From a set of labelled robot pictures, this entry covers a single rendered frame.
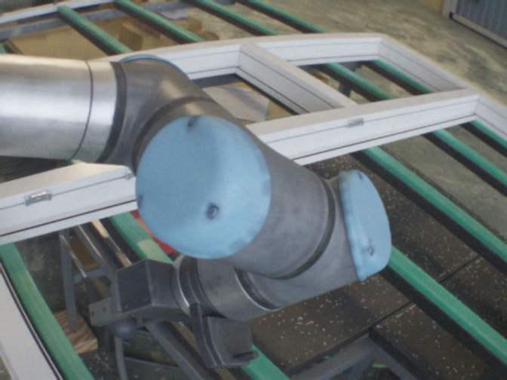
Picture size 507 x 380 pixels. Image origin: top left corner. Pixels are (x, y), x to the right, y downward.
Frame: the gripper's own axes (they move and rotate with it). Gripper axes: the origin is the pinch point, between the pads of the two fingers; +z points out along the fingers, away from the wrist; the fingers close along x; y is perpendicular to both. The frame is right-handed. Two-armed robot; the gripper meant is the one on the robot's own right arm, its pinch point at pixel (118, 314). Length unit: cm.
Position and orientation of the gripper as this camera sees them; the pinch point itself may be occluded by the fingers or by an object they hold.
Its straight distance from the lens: 71.7
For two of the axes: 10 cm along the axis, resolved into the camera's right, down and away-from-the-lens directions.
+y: -1.6, -9.0, 4.0
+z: -7.5, 3.7, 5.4
